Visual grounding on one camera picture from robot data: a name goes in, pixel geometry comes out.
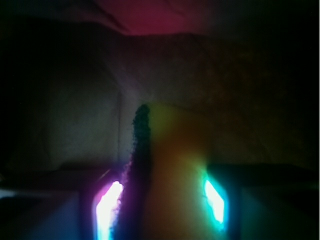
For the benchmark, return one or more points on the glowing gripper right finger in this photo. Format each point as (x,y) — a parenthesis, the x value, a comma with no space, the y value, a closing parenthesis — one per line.
(264,201)

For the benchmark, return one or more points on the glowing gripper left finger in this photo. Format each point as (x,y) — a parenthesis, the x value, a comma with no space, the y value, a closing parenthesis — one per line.
(64,204)

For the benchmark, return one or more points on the yellow and green sponge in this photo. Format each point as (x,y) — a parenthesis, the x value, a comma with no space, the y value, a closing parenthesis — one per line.
(163,196)

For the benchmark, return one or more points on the crumpled red tissue paper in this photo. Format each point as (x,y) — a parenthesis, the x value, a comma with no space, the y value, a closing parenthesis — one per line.
(156,17)

